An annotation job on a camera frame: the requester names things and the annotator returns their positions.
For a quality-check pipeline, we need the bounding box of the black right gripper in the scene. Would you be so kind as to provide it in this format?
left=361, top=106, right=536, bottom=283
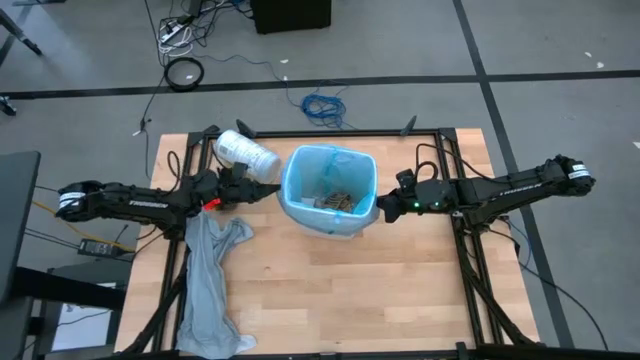
left=376, top=185, right=420, bottom=225

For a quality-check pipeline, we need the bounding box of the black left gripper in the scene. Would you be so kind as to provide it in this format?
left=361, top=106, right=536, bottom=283
left=202, top=168, right=282, bottom=210

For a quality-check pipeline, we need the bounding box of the translucent blue trash bag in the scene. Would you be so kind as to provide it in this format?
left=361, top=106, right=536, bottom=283
left=277, top=143, right=381, bottom=240

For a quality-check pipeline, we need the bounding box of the dark striped snack wrapper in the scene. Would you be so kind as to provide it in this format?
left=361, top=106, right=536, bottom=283
left=313, top=192, right=357, bottom=214

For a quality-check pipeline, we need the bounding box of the grey plastic shopping bag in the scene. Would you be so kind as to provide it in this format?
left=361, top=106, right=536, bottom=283
left=174, top=209, right=259, bottom=360

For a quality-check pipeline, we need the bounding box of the white wipes canister green label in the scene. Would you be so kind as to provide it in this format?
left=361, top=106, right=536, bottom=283
left=213, top=129, right=283, bottom=184

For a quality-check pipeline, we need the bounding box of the black power adapter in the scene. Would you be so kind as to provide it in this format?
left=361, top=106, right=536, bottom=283
left=78, top=238, right=120, bottom=258

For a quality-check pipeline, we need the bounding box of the black computer tower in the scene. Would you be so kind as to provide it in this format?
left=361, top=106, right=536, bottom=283
left=249, top=0, right=333, bottom=35

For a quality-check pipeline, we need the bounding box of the white power strip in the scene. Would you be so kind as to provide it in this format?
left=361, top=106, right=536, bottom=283
left=158, top=17, right=196, bottom=57

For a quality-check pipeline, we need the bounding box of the grey desk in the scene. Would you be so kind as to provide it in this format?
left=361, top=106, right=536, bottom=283
left=0, top=150, right=42, bottom=306

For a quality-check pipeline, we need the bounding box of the black tripod leg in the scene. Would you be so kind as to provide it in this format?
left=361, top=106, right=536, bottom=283
left=0, top=7, right=44, bottom=56

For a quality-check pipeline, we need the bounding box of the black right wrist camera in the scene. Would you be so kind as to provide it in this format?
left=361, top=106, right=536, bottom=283
left=396, top=168, right=417, bottom=190

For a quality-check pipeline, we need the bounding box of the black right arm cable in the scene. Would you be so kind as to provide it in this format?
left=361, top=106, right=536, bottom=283
left=414, top=143, right=501, bottom=184

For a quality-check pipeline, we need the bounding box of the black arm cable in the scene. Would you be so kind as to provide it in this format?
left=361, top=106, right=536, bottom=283
left=166, top=149, right=182, bottom=194
left=414, top=143, right=501, bottom=184

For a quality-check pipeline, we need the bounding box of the black aluminium table frame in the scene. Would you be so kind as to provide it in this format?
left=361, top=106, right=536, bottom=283
left=119, top=115, right=541, bottom=360

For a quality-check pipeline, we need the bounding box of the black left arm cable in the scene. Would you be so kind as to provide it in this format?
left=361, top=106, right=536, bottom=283
left=166, top=149, right=182, bottom=194

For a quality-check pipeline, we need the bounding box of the blue coiled cable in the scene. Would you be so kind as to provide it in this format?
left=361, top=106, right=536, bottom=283
left=284, top=79, right=351, bottom=130

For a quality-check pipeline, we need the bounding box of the black coiled cable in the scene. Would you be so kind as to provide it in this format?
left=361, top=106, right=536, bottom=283
left=163, top=56, right=205, bottom=93

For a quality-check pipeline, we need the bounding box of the yellow cable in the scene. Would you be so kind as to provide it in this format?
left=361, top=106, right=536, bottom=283
left=32, top=199, right=136, bottom=254

